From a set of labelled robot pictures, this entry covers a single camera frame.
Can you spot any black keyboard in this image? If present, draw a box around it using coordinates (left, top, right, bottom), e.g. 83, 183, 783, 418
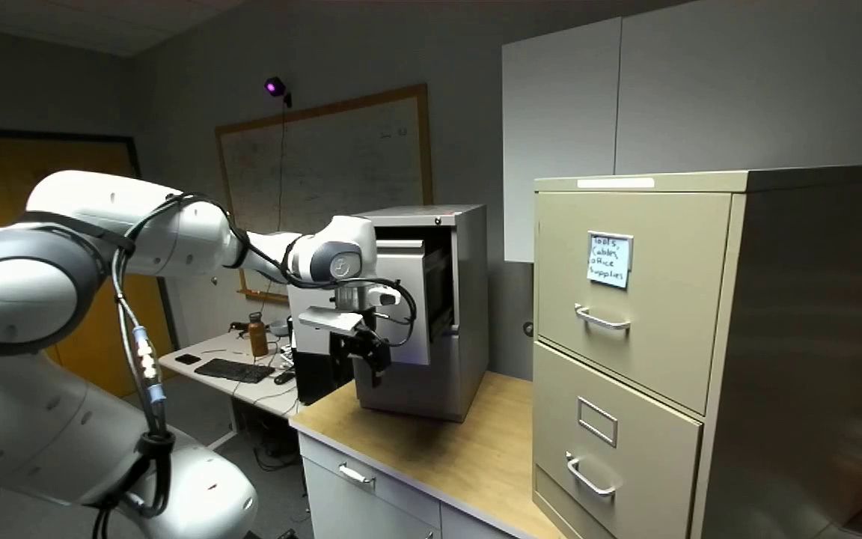
193, 359, 276, 382

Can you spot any small black device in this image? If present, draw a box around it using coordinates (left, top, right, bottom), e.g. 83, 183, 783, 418
175, 353, 199, 364

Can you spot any white desk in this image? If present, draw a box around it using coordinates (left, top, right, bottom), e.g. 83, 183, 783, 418
159, 331, 298, 418

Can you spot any beige bottom cabinet drawer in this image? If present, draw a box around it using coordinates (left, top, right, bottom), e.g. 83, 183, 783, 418
533, 345, 701, 539

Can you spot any white wall cabinet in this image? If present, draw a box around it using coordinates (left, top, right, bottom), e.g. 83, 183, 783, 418
503, 0, 862, 264

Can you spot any black camera with purple light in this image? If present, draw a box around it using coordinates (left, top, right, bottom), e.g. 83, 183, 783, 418
264, 78, 294, 108

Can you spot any brown glass bottle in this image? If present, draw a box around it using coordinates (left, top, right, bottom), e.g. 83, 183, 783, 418
247, 312, 268, 355

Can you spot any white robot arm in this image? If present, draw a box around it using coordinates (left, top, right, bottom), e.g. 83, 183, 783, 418
0, 171, 374, 539

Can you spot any wood top white counter cabinet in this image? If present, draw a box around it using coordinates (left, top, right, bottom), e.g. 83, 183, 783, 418
291, 374, 563, 539

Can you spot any beige cabinet drawer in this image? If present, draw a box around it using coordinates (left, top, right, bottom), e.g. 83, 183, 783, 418
533, 345, 701, 539
534, 192, 729, 409

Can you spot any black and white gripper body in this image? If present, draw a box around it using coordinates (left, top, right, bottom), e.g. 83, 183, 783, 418
288, 288, 388, 403

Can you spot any white paper label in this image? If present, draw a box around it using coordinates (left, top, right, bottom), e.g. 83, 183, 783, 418
585, 231, 633, 289

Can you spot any yellow wooden door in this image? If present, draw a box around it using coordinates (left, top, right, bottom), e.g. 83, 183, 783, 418
0, 132, 171, 395

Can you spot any beige top cabinet drawer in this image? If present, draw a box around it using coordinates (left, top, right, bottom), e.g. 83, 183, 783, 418
534, 192, 729, 409

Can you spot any beige metal filing cabinet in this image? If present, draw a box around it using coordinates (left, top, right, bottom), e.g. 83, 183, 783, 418
533, 163, 862, 539

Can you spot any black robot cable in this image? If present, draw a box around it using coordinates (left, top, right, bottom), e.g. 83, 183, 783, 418
89, 192, 204, 539

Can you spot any wood framed whiteboard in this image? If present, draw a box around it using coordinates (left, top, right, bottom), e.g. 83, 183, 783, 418
213, 79, 436, 309

